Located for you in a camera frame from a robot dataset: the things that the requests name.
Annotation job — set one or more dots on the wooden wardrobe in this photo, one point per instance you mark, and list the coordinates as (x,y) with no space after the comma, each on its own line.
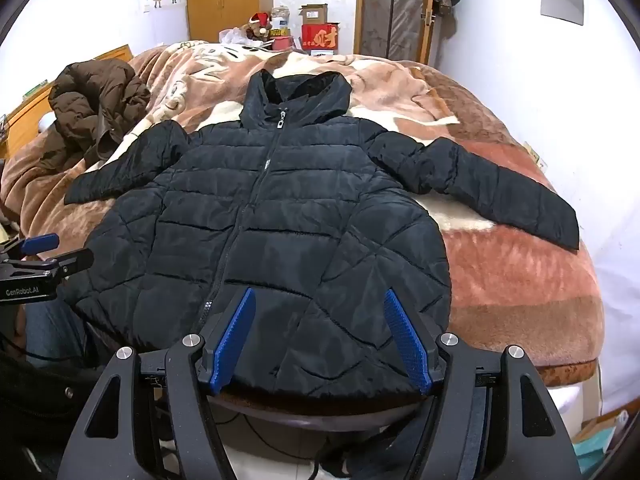
(225,0)

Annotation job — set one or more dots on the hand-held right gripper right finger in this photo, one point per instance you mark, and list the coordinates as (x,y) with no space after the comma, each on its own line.
(405,345)

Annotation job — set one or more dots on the wooden coat stand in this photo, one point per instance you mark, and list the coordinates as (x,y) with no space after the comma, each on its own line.
(429,10)

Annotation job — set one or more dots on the person's leg in jeans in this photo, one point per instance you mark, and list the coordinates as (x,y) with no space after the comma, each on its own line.
(50,330)

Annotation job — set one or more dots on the brown cardboard box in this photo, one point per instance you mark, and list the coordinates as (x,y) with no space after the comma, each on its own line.
(314,14)

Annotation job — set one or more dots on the plush toy with red hat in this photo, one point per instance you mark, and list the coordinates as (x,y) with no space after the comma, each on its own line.
(257,22)

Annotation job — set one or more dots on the wooden headboard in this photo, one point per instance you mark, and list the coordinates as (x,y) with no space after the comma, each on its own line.
(25,120)

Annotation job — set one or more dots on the brown puffer jacket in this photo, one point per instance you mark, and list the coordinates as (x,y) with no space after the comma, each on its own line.
(90,100)

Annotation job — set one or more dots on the teal cardboard box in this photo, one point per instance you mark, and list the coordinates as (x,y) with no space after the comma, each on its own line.
(595,450)

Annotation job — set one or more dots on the clear plastic jar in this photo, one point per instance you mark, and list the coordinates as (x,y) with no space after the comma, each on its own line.
(280,17)

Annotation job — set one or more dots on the brown paw print blanket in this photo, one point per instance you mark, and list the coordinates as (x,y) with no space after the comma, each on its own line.
(500,270)

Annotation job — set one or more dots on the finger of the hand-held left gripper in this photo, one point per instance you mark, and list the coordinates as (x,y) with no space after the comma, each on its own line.
(40,243)
(75,260)

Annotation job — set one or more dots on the black puffer jacket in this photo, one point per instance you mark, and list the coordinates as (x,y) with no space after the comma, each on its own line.
(280,210)

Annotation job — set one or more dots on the brown fabric wardrobe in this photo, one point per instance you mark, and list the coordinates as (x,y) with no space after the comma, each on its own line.
(395,10)

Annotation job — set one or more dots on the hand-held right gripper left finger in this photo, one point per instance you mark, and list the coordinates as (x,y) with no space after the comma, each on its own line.
(235,340)

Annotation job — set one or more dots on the clear white plastic bag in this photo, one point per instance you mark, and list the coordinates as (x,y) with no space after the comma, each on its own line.
(232,36)

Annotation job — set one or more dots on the red cardboard box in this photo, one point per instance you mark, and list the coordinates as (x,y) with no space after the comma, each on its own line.
(320,37)

